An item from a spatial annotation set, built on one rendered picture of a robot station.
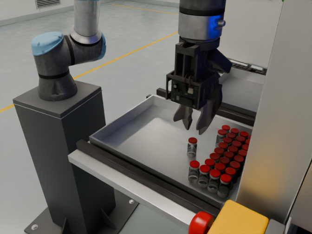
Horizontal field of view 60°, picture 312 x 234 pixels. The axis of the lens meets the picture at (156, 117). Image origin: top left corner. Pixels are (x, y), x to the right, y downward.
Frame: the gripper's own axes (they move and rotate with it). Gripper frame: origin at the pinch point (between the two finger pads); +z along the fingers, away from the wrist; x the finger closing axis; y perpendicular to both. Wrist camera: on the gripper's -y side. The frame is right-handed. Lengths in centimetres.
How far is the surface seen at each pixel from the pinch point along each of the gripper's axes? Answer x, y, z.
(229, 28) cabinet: -27, -84, 1
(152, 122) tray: -15.8, -5.4, 8.4
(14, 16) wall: -507, -234, 85
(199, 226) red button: 13.7, 25.1, -4.5
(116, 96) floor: -149, -126, 97
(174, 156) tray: -3.2, 3.1, 8.4
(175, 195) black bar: 3.8, 14.3, 6.8
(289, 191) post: 21.3, 18.5, -9.6
